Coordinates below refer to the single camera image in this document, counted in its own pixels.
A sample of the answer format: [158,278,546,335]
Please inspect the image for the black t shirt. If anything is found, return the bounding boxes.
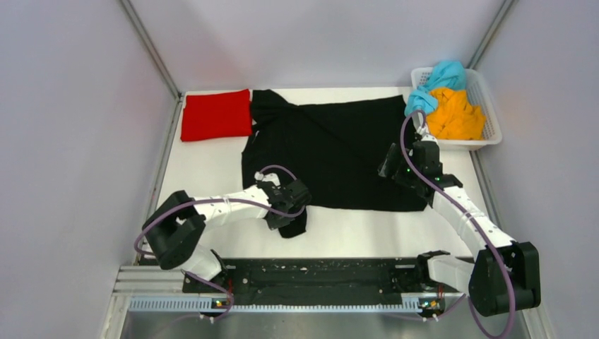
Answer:
[242,90,427,212]

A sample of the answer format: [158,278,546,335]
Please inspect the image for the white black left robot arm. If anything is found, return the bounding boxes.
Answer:
[141,175,312,292]

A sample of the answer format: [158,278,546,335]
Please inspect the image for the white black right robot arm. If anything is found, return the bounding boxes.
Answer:
[378,141,541,316]

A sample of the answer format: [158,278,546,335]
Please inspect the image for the orange t shirt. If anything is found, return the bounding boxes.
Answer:
[426,88,486,141]

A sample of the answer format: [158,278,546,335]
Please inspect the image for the white plastic laundry basket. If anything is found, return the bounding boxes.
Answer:
[411,67,502,150]

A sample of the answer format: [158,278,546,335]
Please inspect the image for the light blue t shirt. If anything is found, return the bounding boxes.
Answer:
[404,61,466,117]

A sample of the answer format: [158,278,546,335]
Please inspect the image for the red folded t shirt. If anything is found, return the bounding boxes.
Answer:
[180,89,252,142]

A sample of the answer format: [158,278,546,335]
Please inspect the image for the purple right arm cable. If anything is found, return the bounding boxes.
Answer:
[400,109,516,339]

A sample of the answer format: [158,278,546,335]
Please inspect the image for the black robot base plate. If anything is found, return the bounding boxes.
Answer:
[214,258,457,307]

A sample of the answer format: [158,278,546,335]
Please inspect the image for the aluminium frame rail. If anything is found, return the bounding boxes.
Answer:
[100,264,553,339]

